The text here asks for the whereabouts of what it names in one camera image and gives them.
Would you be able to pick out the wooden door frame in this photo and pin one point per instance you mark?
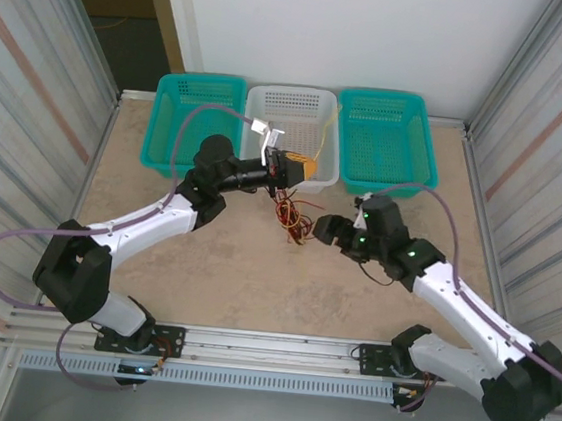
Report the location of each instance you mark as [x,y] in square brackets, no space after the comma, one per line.
[163,7]

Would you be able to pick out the white perforated plastic basket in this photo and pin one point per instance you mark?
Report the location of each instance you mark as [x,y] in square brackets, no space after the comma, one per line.
[297,106]

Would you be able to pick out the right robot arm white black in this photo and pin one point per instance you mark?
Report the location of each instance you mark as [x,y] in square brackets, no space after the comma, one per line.
[471,311]

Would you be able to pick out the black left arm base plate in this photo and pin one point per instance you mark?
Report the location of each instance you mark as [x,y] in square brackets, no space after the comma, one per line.
[171,342]

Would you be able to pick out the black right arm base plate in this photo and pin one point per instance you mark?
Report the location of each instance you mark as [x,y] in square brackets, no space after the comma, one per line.
[371,361]

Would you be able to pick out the teal perforated plastic basket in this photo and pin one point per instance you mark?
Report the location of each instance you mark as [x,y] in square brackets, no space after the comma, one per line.
[389,141]
[171,108]

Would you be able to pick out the aluminium mounting rail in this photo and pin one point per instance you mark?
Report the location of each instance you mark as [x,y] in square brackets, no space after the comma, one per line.
[272,345]

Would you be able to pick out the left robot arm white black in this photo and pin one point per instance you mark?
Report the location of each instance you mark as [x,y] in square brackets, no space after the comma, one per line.
[149,222]

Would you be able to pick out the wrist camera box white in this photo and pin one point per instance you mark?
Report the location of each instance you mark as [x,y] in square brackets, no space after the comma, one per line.
[359,213]
[272,139]

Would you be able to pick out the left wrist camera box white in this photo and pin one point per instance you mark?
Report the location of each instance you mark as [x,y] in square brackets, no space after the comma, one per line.
[272,139]

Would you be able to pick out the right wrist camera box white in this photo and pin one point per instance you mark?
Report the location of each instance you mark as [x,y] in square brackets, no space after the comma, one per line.
[359,213]

